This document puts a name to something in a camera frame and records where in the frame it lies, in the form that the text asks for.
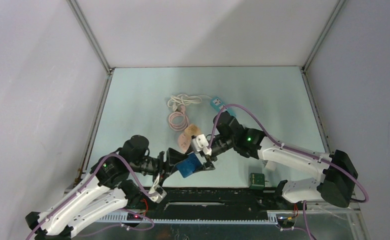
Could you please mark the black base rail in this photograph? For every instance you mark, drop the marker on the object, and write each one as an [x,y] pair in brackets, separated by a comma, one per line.
[215,204]

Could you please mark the small white plug adapter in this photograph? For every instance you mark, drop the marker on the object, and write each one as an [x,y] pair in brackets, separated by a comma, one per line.
[270,166]

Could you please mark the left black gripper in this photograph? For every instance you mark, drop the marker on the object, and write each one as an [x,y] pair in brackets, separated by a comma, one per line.
[166,168]

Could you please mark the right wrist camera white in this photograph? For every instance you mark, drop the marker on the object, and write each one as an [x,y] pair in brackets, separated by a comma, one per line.
[200,142]

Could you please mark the green cube plug adapter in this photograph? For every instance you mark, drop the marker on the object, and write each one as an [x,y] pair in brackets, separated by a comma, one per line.
[257,181]

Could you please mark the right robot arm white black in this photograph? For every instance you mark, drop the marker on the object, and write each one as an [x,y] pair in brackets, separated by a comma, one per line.
[332,175]

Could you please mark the yellow cube plug adapter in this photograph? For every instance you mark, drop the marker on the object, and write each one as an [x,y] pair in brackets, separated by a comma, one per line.
[192,130]

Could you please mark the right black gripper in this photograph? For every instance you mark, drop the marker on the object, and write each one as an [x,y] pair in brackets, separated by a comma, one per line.
[209,159]

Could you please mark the blue cube plug adapter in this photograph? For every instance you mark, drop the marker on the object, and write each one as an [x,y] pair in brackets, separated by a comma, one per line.
[189,166]

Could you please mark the pink round power socket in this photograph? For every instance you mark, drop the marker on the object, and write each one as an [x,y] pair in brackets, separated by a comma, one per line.
[184,142]

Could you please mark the teal power strip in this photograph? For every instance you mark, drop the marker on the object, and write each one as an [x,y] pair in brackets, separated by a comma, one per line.
[217,104]

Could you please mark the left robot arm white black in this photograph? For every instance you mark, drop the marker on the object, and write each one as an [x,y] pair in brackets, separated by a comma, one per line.
[119,180]

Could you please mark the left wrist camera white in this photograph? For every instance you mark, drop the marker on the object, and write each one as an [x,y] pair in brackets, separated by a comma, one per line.
[156,192]

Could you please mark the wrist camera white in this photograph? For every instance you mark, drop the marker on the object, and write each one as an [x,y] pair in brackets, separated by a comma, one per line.
[156,192]
[200,142]

